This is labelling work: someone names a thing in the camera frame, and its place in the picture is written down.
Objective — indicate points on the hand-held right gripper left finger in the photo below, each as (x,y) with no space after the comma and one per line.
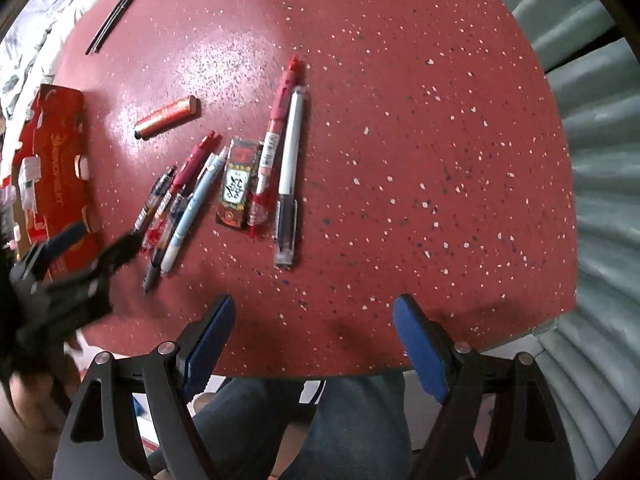
(210,345)

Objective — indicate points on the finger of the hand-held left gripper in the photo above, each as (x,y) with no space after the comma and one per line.
(120,252)
(65,240)

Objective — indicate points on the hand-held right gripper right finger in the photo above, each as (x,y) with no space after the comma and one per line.
(420,345)

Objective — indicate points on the black gel pen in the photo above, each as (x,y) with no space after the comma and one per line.
(151,272)
(157,197)

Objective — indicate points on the light blue pen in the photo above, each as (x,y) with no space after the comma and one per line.
(187,215)

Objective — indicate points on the red cardboard box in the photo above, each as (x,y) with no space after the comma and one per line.
(55,160)

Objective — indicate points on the pink red pen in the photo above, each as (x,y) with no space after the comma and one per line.
(192,167)

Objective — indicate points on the red card packet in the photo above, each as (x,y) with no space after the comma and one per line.
(237,185)

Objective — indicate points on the red lipstick tube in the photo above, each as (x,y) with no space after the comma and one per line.
(167,116)

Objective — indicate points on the white pen black grip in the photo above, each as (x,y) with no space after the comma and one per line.
(289,160)

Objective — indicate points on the red gel pen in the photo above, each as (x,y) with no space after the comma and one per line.
(274,135)

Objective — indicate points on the person's left hand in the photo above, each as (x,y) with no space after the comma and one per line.
(30,410)

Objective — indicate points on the person's right leg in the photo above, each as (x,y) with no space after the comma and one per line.
(360,425)

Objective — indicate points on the pair of black pens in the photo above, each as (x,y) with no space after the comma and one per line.
(120,16)

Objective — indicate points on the pale green curtain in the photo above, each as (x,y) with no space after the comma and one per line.
(600,185)

